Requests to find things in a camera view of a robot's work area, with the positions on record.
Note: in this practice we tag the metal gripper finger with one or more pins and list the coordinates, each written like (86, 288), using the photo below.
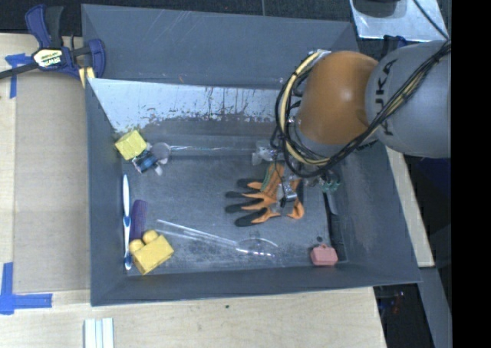
(289, 197)

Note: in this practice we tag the orange and black work glove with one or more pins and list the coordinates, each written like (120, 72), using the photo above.
(261, 201)

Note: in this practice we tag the clear crumpled plastic piece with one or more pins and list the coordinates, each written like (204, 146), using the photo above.
(264, 153)

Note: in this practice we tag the pink toy case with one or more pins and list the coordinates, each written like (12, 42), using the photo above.
(324, 255)

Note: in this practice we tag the clear plastic spoon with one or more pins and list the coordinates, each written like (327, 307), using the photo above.
(199, 233)

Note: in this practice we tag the yellow toy brick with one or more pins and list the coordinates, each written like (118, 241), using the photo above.
(153, 254)

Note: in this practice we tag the grey metal bin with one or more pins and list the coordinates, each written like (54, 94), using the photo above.
(215, 47)

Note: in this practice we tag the purple ribbed brush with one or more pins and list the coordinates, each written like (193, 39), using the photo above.
(139, 218)

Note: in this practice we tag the blue and white toothbrush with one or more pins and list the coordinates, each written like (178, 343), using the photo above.
(126, 201)

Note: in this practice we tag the yellow sponge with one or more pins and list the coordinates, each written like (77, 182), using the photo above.
(131, 145)

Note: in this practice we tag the brown cardboard board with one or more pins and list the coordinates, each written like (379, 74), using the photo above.
(50, 185)

